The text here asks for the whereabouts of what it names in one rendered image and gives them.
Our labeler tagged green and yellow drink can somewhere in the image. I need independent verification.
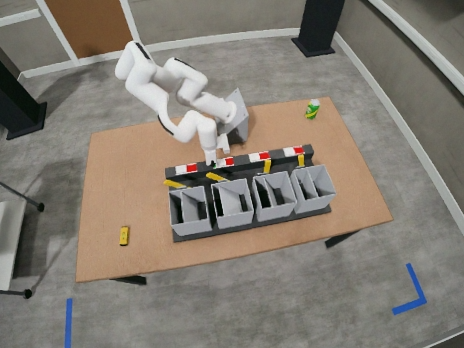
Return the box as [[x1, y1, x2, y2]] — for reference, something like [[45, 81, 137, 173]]
[[305, 99, 320, 119]]

